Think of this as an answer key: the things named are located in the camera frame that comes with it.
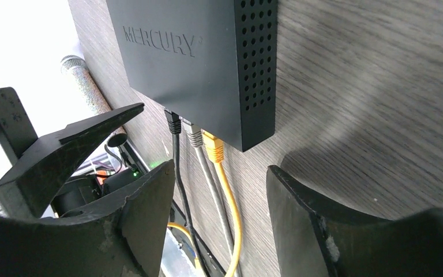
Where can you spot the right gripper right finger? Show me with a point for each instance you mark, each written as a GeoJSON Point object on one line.
{"type": "Point", "coordinates": [317, 236]}

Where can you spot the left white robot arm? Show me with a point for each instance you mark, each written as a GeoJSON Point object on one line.
{"type": "Point", "coordinates": [16, 131]}

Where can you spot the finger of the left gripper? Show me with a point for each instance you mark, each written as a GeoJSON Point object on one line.
{"type": "Point", "coordinates": [30, 185]}

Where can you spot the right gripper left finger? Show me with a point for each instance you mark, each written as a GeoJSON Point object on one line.
{"type": "Point", "coordinates": [120, 234]}

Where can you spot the clear glitter tube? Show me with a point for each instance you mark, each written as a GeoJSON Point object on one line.
{"type": "Point", "coordinates": [76, 70]}

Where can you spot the black router box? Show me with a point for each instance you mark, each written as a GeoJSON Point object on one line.
{"type": "Point", "coordinates": [211, 62]}

